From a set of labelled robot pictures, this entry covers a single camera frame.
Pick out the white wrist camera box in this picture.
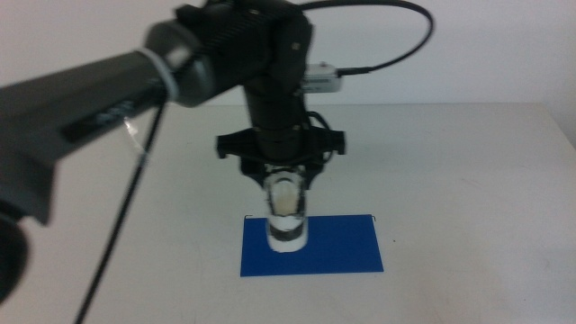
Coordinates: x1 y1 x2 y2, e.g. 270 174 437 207
301 62 346 95

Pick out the blue rectangular mat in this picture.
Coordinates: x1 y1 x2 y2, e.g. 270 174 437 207
239 213 385 278

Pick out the white shoe with black markings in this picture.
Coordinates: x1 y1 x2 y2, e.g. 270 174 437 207
262 168 311 254

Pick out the black camera cable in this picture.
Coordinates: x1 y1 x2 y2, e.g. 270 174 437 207
296 0 436 77

